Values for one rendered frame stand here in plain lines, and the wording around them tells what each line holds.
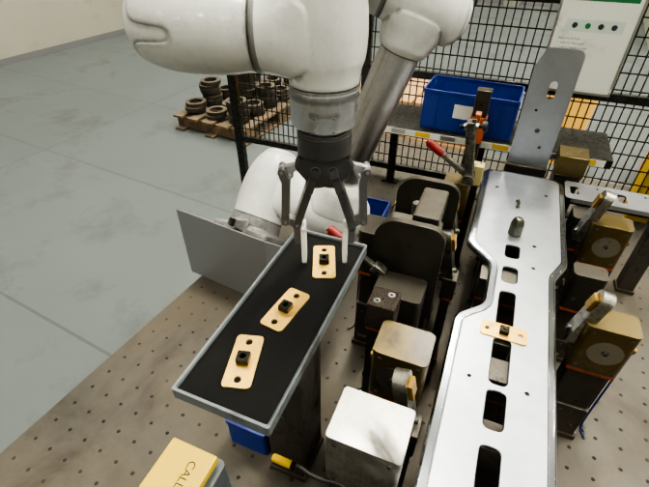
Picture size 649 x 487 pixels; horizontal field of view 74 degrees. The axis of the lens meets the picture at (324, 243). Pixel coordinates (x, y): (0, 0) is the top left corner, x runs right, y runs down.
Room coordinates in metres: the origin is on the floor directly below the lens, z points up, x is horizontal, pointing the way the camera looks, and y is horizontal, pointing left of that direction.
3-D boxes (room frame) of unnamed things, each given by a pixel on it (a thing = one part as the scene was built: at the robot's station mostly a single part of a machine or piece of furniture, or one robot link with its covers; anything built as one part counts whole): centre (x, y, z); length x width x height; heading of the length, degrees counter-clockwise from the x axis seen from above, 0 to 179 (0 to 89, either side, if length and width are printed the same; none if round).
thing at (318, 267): (0.55, 0.00, 1.17); 0.08 x 0.04 x 0.01; 0
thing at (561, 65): (1.21, -0.63, 1.17); 0.12 x 0.01 x 0.34; 68
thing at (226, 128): (4.11, 0.75, 0.22); 1.21 x 0.84 x 0.44; 150
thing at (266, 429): (0.45, 0.06, 1.16); 0.37 x 0.14 x 0.02; 158
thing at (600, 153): (1.44, -0.50, 1.01); 0.90 x 0.22 x 0.03; 68
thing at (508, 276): (0.70, -0.41, 0.84); 0.12 x 0.05 x 0.29; 68
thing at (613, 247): (0.83, -0.70, 0.87); 0.12 x 0.07 x 0.35; 68
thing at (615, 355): (0.52, -0.54, 0.87); 0.12 x 0.07 x 0.35; 68
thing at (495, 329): (0.54, -0.34, 1.01); 0.08 x 0.04 x 0.01; 68
